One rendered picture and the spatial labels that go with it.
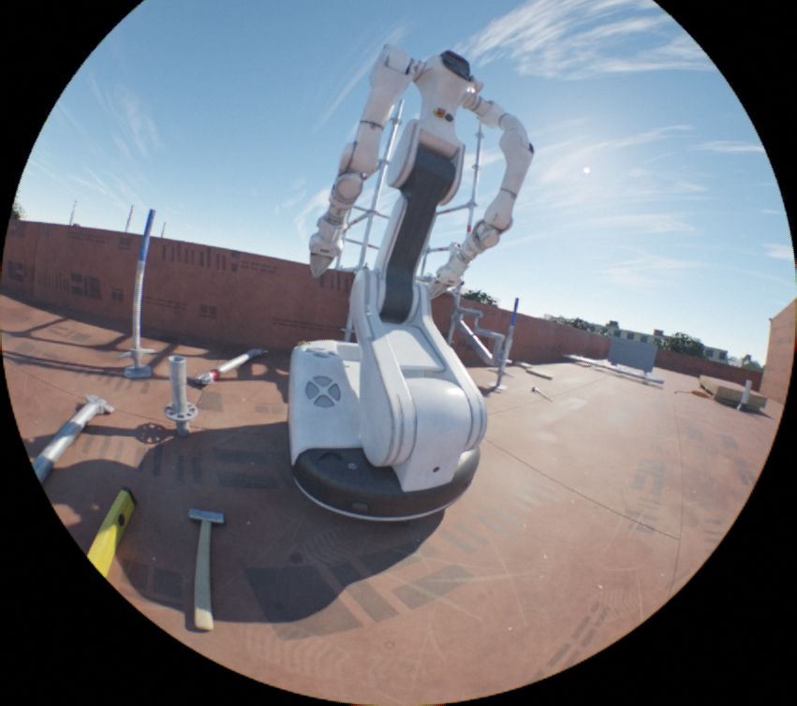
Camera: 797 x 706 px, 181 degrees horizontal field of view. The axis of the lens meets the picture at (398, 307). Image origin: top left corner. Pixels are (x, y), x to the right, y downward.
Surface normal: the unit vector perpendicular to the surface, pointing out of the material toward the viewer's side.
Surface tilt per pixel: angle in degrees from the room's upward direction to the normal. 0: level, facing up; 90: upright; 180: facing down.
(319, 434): 38
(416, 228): 110
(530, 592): 0
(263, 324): 90
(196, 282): 90
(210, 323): 90
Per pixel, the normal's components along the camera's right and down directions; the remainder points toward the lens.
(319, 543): 0.19, -0.98
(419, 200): 0.33, 0.44
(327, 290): 0.48, 0.13
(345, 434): 0.40, -0.71
